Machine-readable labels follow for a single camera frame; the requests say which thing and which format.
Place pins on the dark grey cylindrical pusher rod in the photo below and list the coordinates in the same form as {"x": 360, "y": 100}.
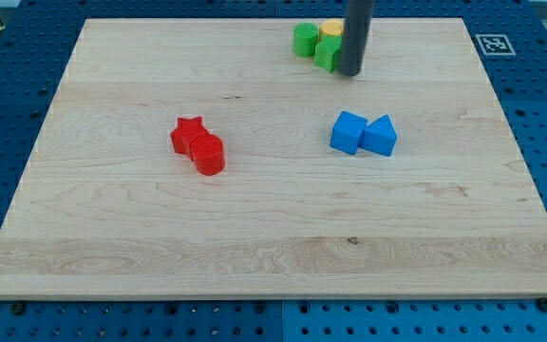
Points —
{"x": 357, "y": 21}

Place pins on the green star block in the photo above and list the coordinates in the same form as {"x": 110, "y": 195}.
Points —
{"x": 327, "y": 52}

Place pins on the red star block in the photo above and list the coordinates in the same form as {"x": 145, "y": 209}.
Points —
{"x": 185, "y": 132}

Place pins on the yellow cylinder block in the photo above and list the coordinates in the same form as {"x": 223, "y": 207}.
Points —
{"x": 331, "y": 28}

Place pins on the green cylinder block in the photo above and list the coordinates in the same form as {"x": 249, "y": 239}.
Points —
{"x": 305, "y": 38}

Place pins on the blue cube block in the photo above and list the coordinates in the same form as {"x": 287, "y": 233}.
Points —
{"x": 347, "y": 132}

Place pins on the blue triangular prism block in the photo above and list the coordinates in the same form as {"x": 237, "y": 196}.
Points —
{"x": 379, "y": 136}

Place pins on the white fiducial marker tag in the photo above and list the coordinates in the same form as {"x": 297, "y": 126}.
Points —
{"x": 493, "y": 44}

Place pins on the red cylinder block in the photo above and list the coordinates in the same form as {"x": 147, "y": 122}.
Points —
{"x": 207, "y": 154}

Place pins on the light wooden board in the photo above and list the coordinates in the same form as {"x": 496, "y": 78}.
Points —
{"x": 107, "y": 210}

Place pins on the black bolt front right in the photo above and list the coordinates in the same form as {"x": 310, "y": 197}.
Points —
{"x": 542, "y": 304}

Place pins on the black bolt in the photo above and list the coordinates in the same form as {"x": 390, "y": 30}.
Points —
{"x": 17, "y": 308}
{"x": 542, "y": 304}

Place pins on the black bolt front left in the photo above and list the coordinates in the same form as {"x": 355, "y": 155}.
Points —
{"x": 17, "y": 308}

